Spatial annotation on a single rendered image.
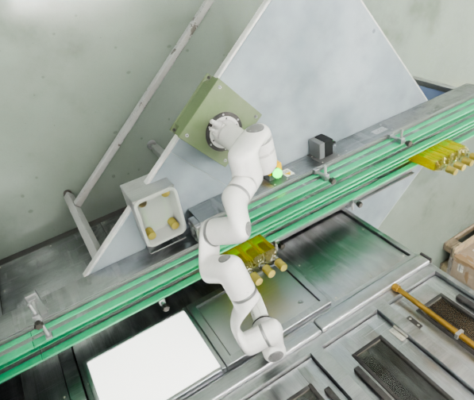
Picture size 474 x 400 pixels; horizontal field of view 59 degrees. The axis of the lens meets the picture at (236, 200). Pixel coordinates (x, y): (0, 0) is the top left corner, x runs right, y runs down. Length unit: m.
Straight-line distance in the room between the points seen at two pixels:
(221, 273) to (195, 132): 0.59
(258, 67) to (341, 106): 0.52
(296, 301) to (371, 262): 0.40
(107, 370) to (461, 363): 1.21
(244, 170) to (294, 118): 0.71
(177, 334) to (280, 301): 0.42
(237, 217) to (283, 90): 0.80
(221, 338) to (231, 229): 0.57
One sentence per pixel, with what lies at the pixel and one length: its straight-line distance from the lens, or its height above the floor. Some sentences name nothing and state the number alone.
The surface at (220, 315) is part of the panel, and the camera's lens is 1.71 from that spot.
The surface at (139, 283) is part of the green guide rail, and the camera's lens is 1.69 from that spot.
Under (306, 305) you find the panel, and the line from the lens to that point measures 1.70.
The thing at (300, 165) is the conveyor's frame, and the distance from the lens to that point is 1.96.
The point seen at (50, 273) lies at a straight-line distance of 2.26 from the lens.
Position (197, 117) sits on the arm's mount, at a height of 0.84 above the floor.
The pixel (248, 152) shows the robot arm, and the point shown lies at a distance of 1.26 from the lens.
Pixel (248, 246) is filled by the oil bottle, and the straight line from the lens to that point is 1.73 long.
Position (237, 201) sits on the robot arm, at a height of 1.28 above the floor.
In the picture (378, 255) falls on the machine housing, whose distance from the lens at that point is 1.95.
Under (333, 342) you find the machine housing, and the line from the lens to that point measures 1.65.
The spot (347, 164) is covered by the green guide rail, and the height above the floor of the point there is 0.93.
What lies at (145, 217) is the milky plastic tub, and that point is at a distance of 1.71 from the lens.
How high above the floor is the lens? 2.17
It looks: 48 degrees down
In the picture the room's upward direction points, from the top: 130 degrees clockwise
